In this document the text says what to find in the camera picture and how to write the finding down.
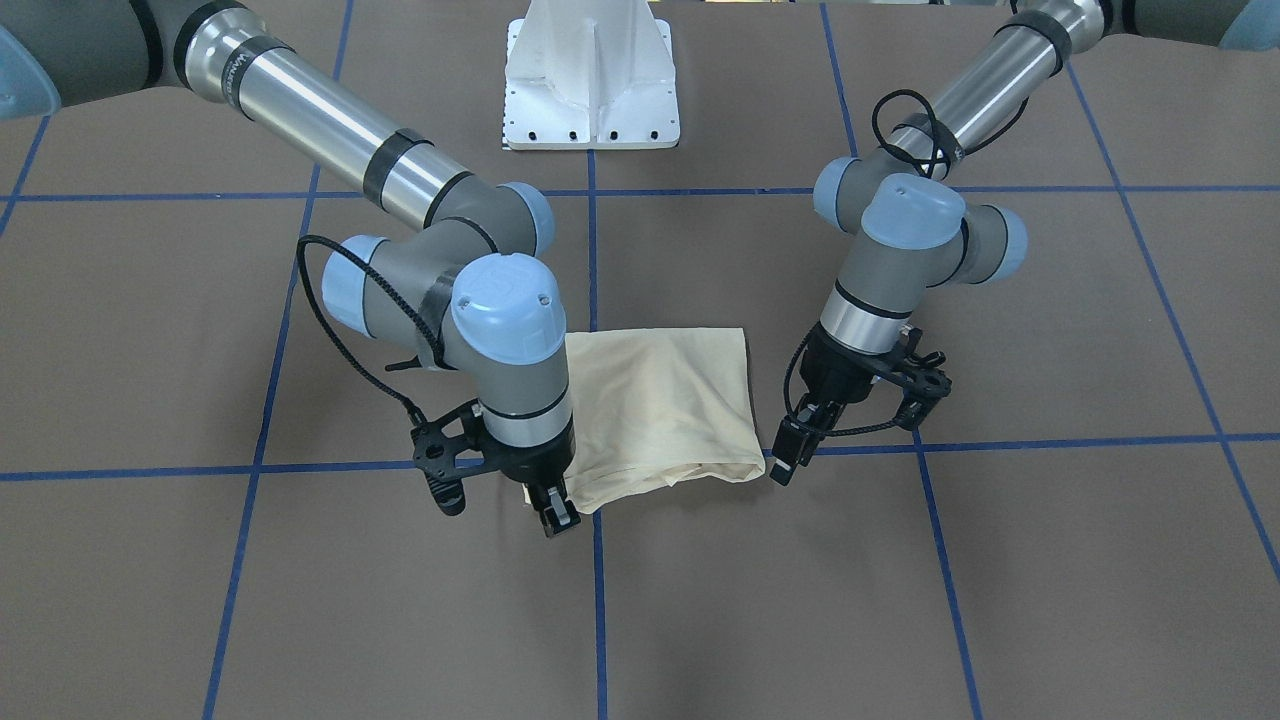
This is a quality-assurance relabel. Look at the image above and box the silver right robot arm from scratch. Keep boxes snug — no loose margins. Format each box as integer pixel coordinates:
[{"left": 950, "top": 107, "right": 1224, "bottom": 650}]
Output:
[{"left": 1, "top": 1, "right": 580, "bottom": 536}]

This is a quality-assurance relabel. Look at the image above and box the beige long-sleeve printed shirt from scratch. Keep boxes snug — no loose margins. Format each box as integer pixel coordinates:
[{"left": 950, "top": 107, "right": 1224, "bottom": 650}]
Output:
[{"left": 564, "top": 327, "right": 765, "bottom": 512}]

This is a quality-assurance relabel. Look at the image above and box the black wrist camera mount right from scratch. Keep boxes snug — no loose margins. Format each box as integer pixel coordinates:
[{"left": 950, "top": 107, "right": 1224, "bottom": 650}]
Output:
[{"left": 408, "top": 398, "right": 497, "bottom": 518}]

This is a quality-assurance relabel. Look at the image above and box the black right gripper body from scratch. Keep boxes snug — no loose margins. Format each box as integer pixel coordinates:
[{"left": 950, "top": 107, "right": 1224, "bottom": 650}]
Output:
[{"left": 495, "top": 420, "right": 577, "bottom": 511}]

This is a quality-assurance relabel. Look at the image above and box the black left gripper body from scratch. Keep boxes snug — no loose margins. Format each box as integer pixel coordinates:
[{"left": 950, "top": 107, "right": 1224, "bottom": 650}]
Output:
[{"left": 785, "top": 325, "right": 902, "bottom": 446}]

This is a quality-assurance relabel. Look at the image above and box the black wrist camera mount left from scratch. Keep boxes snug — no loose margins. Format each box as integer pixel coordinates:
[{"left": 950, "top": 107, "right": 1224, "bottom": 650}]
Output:
[{"left": 869, "top": 325, "right": 952, "bottom": 430}]

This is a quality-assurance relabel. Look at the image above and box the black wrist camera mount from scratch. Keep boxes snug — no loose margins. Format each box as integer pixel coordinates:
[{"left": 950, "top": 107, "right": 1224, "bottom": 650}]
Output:
[
  {"left": 408, "top": 398, "right": 497, "bottom": 518},
  {"left": 869, "top": 325, "right": 952, "bottom": 430}
]

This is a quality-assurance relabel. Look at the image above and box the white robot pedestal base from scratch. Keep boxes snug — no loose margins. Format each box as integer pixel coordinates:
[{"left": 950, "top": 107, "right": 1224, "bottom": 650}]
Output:
[{"left": 502, "top": 1, "right": 681, "bottom": 151}]

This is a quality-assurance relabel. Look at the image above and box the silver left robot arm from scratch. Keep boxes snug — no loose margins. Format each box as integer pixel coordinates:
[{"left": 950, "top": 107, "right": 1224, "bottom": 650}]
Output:
[{"left": 771, "top": 1, "right": 1277, "bottom": 486}]

